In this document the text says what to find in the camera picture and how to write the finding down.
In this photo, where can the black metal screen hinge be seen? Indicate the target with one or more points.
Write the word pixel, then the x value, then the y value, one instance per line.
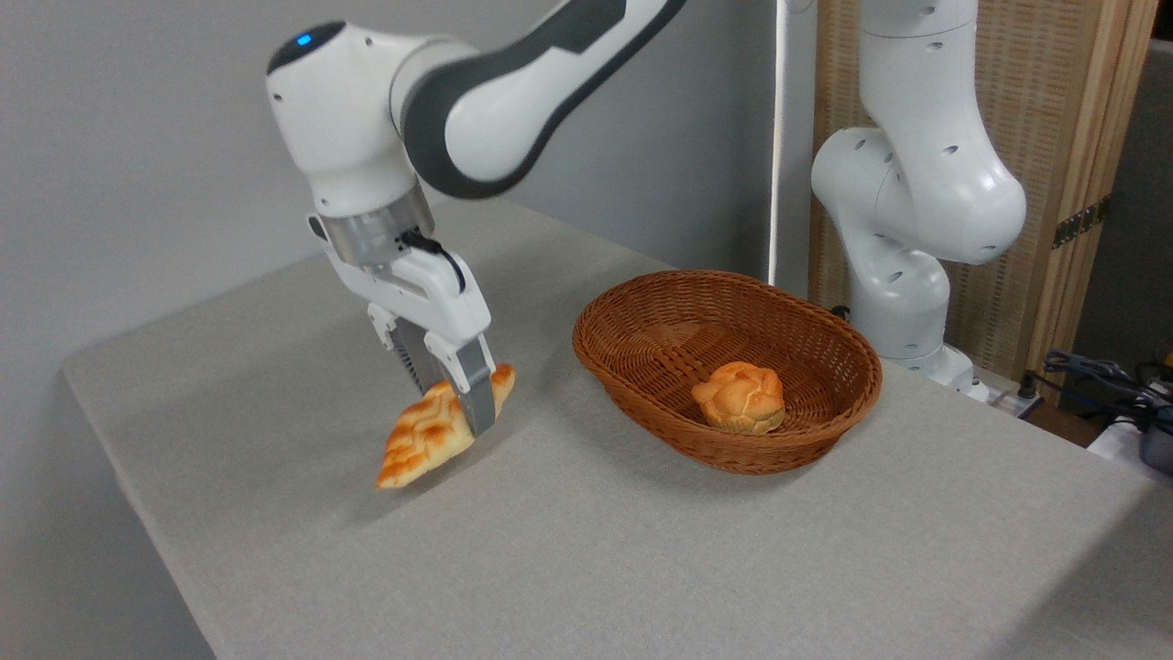
pixel 1081 223

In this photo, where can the white vertical pole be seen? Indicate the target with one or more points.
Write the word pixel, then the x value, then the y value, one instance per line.
pixel 779 137

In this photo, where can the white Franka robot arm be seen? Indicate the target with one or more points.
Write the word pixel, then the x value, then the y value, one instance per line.
pixel 348 119

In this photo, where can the white power strip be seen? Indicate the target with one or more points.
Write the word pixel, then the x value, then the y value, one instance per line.
pixel 1008 400

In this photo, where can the grey tablecloth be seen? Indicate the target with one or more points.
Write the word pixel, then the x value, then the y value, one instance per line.
pixel 586 559

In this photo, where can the wooden woven folding screen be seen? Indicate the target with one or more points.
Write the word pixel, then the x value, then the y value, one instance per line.
pixel 1045 92

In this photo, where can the round bread roll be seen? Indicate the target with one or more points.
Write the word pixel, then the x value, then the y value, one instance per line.
pixel 740 396

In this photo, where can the long braided bread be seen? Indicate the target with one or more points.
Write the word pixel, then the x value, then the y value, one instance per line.
pixel 422 445

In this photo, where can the brown wicker basket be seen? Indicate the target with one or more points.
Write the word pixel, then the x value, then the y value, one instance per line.
pixel 641 339

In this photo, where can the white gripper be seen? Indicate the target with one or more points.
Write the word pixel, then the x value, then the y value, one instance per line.
pixel 431 298

